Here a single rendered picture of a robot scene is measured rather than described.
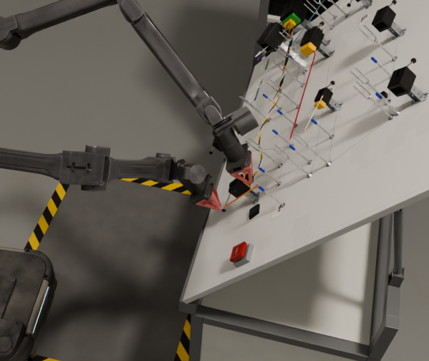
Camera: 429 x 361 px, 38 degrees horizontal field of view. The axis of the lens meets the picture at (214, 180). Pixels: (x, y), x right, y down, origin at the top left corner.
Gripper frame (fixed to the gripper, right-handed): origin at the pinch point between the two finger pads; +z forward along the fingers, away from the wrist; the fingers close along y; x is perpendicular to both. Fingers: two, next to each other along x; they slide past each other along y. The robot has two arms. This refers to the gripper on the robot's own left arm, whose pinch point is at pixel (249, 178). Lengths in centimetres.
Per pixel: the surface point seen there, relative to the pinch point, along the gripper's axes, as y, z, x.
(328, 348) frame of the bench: -27, 51, -5
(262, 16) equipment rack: 93, -9, -5
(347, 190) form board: -25.1, -4.9, -30.5
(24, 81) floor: 177, 5, 162
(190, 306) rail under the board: -22.6, 23.4, 29.7
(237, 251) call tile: -23.5, 6.0, 5.3
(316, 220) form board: -28.2, -1.0, -20.7
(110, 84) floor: 183, 30, 116
